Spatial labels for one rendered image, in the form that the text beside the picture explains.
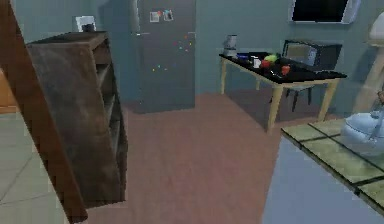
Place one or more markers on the black chair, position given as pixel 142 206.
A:
pixel 298 95

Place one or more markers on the white kettle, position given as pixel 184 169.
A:
pixel 365 131

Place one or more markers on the white cup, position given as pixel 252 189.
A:
pixel 256 62

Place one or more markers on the black top wooden table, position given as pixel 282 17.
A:
pixel 283 78

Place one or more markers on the tiled kitchen counter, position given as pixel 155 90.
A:
pixel 333 173

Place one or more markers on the brown wooden shelf unit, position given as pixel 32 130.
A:
pixel 76 110

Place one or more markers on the grey blender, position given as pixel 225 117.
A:
pixel 230 45

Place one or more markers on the black microwave oven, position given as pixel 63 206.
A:
pixel 311 53

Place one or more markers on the yellow green fruit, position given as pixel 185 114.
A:
pixel 271 58

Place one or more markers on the grey fridge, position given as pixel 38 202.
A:
pixel 165 56

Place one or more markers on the brown wooden door frame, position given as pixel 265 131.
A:
pixel 36 113

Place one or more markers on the red apple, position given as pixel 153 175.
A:
pixel 265 63

